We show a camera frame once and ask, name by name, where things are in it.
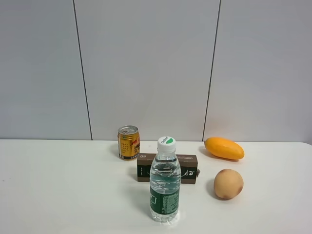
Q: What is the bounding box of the pale yellow peach fruit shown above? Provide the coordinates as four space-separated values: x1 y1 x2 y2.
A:
214 169 244 200

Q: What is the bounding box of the gold energy drink can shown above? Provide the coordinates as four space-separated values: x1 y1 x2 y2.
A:
117 125 140 161

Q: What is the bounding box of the clear water bottle green label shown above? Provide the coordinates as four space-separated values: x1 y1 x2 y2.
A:
150 136 181 223

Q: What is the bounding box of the dark brown rectangular box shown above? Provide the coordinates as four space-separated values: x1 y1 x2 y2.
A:
137 153 200 184

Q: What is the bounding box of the orange yellow mango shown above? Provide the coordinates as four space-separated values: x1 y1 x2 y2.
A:
204 137 245 160

